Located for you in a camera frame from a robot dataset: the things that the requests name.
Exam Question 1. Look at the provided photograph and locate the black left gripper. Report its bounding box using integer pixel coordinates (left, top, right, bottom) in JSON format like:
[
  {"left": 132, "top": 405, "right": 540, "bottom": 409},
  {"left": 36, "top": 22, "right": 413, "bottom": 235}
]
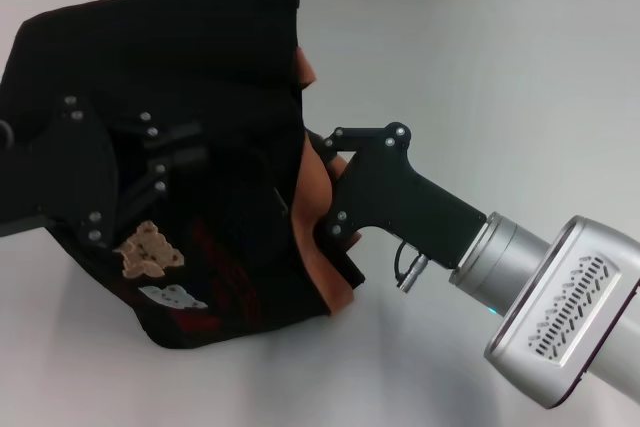
[{"left": 0, "top": 94, "right": 208, "bottom": 248}]

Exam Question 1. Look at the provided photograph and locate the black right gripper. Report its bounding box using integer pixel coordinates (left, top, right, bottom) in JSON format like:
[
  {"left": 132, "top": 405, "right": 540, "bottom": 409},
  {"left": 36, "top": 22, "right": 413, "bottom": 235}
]
[{"left": 319, "top": 120, "right": 488, "bottom": 271}]

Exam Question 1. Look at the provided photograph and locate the black food bag with bears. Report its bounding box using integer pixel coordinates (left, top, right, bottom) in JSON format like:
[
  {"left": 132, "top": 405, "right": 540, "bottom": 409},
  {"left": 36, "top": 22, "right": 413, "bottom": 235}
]
[{"left": 0, "top": 0, "right": 367, "bottom": 351}]

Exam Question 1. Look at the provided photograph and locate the right gripper cable with plug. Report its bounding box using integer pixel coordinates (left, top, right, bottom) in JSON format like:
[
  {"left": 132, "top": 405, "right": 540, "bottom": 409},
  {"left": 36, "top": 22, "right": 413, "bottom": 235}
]
[{"left": 392, "top": 240, "right": 432, "bottom": 292}]

